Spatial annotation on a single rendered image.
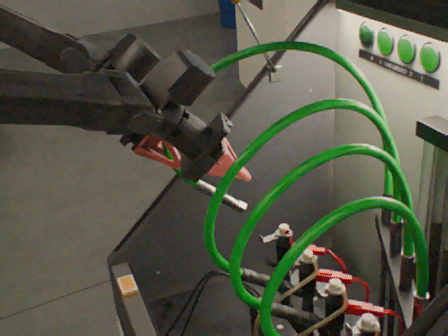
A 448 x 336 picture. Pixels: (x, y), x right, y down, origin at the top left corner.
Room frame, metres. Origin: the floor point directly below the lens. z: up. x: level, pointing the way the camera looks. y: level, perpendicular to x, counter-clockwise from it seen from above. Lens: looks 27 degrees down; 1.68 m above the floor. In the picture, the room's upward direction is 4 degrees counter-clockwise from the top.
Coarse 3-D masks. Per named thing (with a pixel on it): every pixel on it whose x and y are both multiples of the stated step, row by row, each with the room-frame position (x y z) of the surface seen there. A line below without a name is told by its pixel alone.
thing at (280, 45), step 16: (256, 48) 0.89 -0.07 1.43; (272, 48) 0.88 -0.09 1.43; (288, 48) 0.88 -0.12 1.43; (304, 48) 0.88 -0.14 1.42; (320, 48) 0.88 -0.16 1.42; (224, 64) 0.89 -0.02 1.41; (352, 64) 0.88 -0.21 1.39; (368, 80) 0.88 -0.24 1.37; (368, 96) 0.88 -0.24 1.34; (384, 112) 0.88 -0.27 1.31; (384, 144) 0.87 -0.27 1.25; (384, 176) 0.88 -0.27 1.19; (384, 192) 0.88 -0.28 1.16
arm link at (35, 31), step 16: (0, 16) 0.97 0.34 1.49; (16, 16) 0.97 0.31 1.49; (0, 32) 0.96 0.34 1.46; (16, 32) 0.96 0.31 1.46; (32, 32) 0.96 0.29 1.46; (48, 32) 0.95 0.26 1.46; (64, 32) 1.00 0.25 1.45; (16, 48) 0.97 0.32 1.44; (32, 48) 0.95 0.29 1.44; (48, 48) 0.95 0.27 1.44; (64, 48) 0.95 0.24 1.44; (80, 48) 0.95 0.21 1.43; (48, 64) 0.94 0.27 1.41
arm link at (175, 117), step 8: (168, 104) 0.80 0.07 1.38; (176, 104) 0.81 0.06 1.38; (168, 112) 0.79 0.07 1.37; (176, 112) 0.79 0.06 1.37; (168, 120) 0.78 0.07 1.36; (176, 120) 0.79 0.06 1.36; (160, 128) 0.78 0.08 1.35; (168, 128) 0.78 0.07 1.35; (176, 128) 0.79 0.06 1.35; (160, 136) 0.79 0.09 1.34
